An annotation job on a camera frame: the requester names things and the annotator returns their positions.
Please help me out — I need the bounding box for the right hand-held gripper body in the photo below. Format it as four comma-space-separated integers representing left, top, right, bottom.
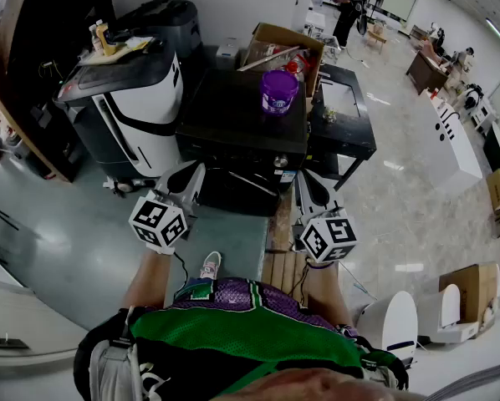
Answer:
293, 168, 359, 264

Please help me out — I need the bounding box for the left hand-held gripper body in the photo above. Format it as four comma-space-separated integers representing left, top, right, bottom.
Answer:
127, 160, 207, 255

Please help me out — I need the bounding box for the person's right forearm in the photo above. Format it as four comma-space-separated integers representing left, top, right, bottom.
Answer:
303, 261, 355, 328

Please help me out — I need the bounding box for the person's left forearm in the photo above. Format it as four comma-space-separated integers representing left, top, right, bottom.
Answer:
122, 246, 176, 309

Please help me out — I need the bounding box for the open cardboard box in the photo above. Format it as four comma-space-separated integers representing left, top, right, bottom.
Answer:
239, 22, 325, 99

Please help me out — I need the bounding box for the wooden slat pallet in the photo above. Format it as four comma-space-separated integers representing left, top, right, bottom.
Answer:
261, 188, 339, 304

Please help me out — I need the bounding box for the pink and white shoe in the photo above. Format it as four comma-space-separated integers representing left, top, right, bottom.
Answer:
199, 251, 222, 279

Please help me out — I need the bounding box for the black glass-top table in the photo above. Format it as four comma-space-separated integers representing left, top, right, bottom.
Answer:
306, 63, 378, 191

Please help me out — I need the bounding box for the white rounded device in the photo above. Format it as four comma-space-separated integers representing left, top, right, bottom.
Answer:
356, 290, 419, 365

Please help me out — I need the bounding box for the white and black appliance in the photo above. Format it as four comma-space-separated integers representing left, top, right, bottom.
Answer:
53, 46, 185, 183

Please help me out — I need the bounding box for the green and purple jersey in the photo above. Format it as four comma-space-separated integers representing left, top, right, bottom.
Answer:
74, 277, 410, 401

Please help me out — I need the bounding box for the white toilet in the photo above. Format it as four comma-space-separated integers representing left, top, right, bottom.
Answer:
416, 284, 480, 344

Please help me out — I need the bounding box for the white counter with faucet print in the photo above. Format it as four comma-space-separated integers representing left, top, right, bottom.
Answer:
421, 89, 484, 194

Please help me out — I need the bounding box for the purple plastic bucket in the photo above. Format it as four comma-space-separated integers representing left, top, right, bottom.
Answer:
259, 69, 300, 117

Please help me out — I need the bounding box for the person's own face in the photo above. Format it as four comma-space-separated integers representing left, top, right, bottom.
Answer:
207, 368, 422, 401

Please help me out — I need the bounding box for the large cardboard box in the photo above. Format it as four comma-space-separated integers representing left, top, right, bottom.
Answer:
438, 262, 500, 333

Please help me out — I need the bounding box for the light wooden board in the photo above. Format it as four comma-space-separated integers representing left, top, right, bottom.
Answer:
77, 35, 157, 67

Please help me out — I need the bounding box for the small white box device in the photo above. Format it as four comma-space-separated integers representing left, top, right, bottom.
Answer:
215, 38, 241, 70

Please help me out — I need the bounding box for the yellow bottle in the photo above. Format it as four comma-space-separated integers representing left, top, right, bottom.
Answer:
95, 22, 118, 57

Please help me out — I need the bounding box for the long wooden stick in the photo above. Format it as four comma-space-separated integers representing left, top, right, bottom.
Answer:
237, 46, 301, 73

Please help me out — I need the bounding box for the small white bottle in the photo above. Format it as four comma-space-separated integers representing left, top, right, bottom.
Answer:
89, 23, 105, 53

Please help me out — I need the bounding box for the brown wooden desk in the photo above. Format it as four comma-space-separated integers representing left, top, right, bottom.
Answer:
406, 50, 450, 95

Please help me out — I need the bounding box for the dark grey appliance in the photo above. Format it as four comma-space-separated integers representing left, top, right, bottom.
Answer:
115, 0, 202, 60

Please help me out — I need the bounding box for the light wooden chair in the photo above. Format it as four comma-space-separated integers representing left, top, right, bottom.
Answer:
365, 23, 388, 53

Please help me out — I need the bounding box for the dark wooden cabinet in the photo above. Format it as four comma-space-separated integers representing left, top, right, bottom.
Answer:
0, 0, 121, 183

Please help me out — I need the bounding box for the standing fan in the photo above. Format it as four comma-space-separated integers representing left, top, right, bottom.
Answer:
356, 0, 387, 37

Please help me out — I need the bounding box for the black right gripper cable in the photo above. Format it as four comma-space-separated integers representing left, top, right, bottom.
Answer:
291, 261, 313, 304

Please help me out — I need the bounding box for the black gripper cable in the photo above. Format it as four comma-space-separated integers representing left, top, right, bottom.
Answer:
291, 261, 313, 304
172, 252, 191, 292

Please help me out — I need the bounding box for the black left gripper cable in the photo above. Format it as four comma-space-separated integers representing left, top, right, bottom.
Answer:
172, 252, 191, 292

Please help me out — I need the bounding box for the grey shoulder strap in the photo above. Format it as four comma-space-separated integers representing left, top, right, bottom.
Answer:
358, 357, 401, 390
89, 307, 146, 401

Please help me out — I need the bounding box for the grey headset cord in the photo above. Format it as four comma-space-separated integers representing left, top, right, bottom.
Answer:
425, 357, 500, 401

